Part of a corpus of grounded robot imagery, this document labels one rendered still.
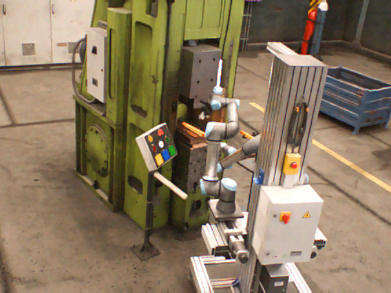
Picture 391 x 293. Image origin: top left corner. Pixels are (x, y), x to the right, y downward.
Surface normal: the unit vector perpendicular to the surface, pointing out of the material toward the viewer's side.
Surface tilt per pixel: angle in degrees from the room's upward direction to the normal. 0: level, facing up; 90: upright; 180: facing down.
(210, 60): 90
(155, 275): 0
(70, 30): 90
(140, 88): 89
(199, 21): 90
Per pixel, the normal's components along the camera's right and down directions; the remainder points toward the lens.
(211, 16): 0.61, 0.38
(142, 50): -0.79, 0.18
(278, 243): 0.21, 0.46
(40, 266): 0.09, -0.90
